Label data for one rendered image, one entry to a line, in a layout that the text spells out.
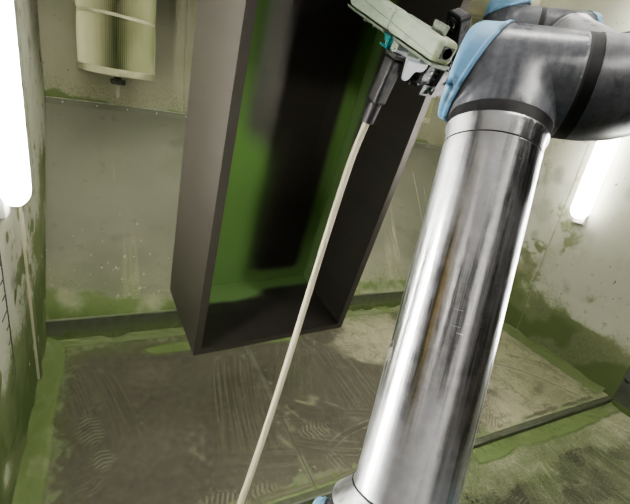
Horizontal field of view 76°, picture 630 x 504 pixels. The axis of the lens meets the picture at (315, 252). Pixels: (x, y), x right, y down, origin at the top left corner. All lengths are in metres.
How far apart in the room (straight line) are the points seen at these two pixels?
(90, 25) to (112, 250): 1.01
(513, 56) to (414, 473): 0.44
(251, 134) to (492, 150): 1.06
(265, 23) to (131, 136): 1.29
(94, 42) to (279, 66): 1.00
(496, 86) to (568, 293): 2.41
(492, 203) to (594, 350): 2.41
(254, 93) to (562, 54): 1.02
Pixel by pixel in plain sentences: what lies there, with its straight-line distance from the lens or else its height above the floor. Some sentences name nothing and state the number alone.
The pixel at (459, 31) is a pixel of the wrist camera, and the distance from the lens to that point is 0.95.
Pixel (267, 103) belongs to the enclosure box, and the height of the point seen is 1.26.
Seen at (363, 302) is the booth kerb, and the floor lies 0.11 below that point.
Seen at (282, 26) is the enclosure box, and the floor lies 1.49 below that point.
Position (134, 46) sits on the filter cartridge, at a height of 1.39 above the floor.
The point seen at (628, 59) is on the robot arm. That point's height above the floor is 1.39.
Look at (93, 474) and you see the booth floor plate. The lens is 1.69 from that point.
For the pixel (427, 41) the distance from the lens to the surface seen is 0.81.
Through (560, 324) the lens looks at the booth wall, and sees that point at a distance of 2.90.
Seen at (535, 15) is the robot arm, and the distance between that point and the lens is 1.11.
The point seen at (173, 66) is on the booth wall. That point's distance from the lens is 2.53.
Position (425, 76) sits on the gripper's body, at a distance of 0.94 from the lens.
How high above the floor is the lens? 1.31
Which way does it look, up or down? 21 degrees down
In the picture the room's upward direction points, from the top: 10 degrees clockwise
